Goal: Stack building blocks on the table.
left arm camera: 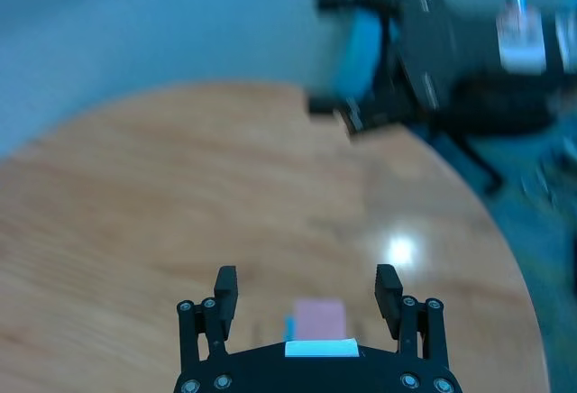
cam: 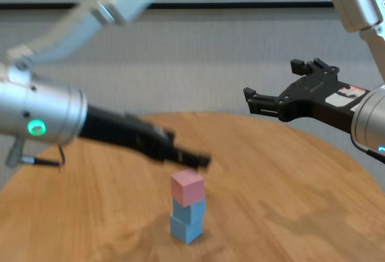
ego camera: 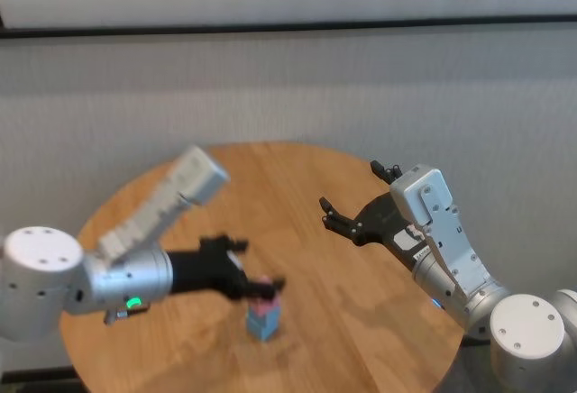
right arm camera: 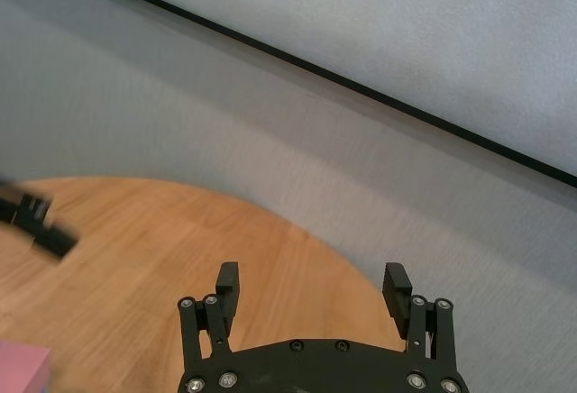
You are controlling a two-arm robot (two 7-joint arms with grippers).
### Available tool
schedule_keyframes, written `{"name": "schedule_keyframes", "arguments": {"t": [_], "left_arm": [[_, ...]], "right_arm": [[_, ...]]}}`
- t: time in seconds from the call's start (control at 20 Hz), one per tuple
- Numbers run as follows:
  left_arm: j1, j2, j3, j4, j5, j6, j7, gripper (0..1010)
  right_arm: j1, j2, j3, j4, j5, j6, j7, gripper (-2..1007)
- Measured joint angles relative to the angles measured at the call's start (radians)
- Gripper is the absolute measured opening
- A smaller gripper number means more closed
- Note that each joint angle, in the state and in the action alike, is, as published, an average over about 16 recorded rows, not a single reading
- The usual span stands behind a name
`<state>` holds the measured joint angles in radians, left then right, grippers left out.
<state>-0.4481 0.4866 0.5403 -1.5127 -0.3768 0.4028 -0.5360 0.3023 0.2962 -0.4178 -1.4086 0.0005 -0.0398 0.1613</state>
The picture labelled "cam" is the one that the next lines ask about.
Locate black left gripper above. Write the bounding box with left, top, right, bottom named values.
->
left=77, top=105, right=212, bottom=171

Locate blue building block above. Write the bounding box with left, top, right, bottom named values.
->
left=172, top=197, right=206, bottom=226
left=170, top=215, right=205, bottom=245

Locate pink building block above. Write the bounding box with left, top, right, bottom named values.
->
left=170, top=169, right=206, bottom=208

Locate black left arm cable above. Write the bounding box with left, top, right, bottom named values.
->
left=5, top=137, right=67, bottom=173

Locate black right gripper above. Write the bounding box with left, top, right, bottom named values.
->
left=242, top=58, right=371, bottom=134

